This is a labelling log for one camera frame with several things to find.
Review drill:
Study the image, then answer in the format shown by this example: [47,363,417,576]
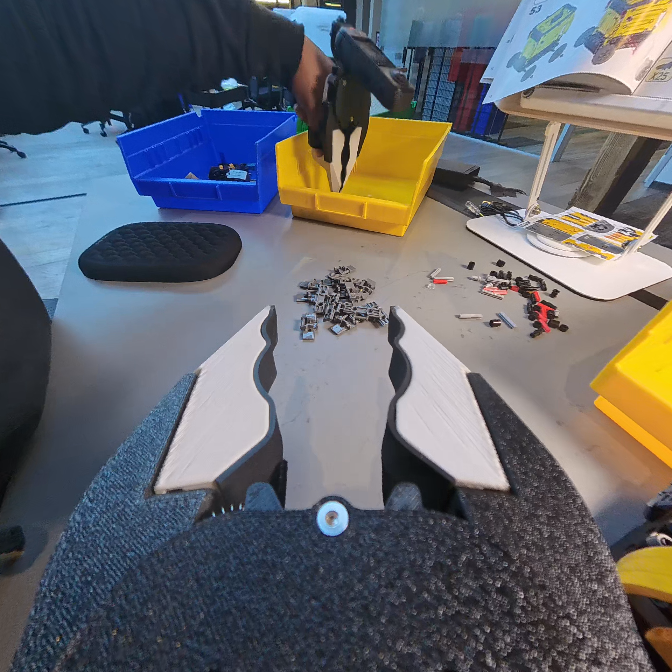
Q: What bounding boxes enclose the storage shelving with bins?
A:
[404,21,505,135]

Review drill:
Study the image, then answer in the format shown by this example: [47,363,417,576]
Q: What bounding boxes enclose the person's left forearm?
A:
[0,0,306,136]

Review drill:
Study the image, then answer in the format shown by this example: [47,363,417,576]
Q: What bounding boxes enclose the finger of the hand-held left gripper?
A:
[328,128,345,192]
[342,124,364,194]

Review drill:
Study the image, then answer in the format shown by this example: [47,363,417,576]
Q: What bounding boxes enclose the pile of grey track links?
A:
[296,265,390,342]

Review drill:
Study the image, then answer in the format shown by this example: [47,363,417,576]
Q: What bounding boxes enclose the black usb cable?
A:
[464,201,527,226]

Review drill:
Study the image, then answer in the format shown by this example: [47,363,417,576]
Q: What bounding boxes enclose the blue plastic bin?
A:
[117,108,299,215]

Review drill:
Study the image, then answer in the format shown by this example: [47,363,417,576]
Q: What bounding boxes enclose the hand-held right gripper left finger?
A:
[152,306,278,495]

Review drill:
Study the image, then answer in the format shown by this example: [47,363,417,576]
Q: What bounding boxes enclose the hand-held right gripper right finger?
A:
[387,306,511,492]

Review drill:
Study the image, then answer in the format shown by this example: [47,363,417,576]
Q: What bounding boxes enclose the black yellow toy part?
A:
[208,163,257,183]

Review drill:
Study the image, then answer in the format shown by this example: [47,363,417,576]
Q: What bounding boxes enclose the person's left hand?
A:
[291,37,338,130]

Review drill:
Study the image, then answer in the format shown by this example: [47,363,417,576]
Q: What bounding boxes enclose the black power adapter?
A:
[433,164,482,191]

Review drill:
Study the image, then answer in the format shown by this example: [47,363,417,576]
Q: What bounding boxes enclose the white book stand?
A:
[466,89,672,301]

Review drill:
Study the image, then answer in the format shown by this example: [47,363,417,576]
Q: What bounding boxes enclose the black adapter cable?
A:
[472,178,527,197]

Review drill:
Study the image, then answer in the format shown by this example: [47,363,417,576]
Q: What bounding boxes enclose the grey desk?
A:
[0,121,672,672]

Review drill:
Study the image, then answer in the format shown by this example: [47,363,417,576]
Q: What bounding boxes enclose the instruction booklet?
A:
[480,0,672,104]

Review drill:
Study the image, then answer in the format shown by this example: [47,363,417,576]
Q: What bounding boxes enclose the pile of small black red pins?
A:
[428,260,570,339]

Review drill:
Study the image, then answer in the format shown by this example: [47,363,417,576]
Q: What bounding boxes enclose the sticker sheet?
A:
[522,206,658,261]

